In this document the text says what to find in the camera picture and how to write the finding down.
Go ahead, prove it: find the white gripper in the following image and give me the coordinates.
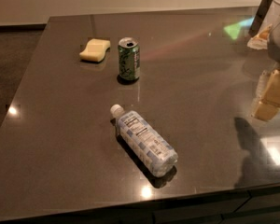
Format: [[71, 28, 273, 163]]
[[251, 15, 280, 121]]

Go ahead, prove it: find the blue plastic water bottle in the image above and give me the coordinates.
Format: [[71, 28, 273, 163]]
[[110, 105, 178, 177]]

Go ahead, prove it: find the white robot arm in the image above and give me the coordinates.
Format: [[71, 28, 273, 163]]
[[247, 0, 280, 121]]

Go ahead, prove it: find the snack bag in background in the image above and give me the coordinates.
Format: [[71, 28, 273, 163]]
[[247, 25, 272, 50]]

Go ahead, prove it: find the black box in background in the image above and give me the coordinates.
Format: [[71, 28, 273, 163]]
[[248, 0, 273, 37]]

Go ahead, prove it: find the green soda can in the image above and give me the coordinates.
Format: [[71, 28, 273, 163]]
[[118, 37, 140, 81]]

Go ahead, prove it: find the yellow sponge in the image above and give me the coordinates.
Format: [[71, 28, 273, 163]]
[[79, 38, 110, 63]]

